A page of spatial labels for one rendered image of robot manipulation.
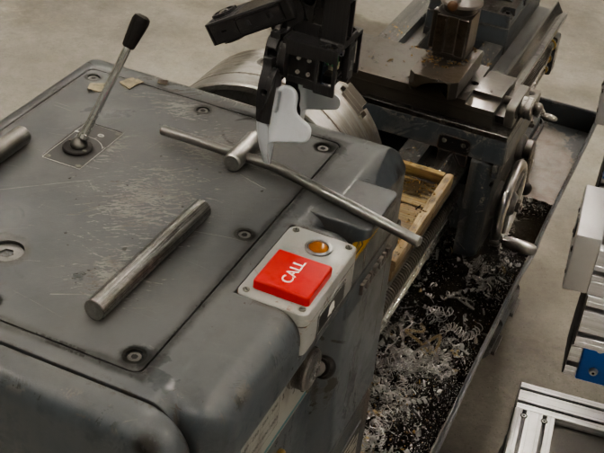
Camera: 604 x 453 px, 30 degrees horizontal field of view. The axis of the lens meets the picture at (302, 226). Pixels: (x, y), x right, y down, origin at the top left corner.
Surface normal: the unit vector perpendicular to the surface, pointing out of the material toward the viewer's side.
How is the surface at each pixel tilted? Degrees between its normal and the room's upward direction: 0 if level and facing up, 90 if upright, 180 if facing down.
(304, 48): 90
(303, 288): 0
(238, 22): 91
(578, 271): 90
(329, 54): 90
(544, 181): 0
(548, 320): 0
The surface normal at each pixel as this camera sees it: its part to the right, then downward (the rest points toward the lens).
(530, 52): 0.81, -0.19
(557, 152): 0.09, -0.82
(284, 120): -0.37, 0.25
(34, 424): -0.41, 0.49
